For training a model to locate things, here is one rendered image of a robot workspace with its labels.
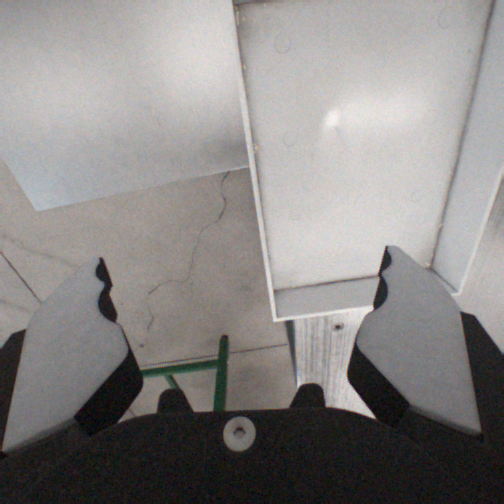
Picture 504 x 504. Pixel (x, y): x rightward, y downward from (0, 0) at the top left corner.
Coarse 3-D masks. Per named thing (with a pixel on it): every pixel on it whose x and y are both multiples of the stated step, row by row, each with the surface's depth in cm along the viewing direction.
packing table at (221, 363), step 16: (224, 336) 153; (224, 352) 142; (160, 368) 142; (176, 368) 140; (192, 368) 138; (208, 368) 138; (224, 368) 133; (176, 384) 148; (224, 384) 125; (224, 400) 120
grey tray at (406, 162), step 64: (256, 0) 17; (320, 0) 17; (384, 0) 17; (448, 0) 17; (256, 64) 19; (320, 64) 19; (384, 64) 19; (448, 64) 19; (256, 128) 21; (320, 128) 22; (384, 128) 22; (448, 128) 22; (256, 192) 19; (320, 192) 24; (384, 192) 25; (448, 192) 25; (320, 256) 28; (448, 256) 26
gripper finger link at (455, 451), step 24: (480, 336) 7; (480, 360) 6; (480, 384) 5; (480, 408) 5; (408, 432) 5; (432, 432) 5; (456, 432) 5; (432, 456) 4; (456, 456) 4; (480, 456) 4; (456, 480) 4; (480, 480) 4
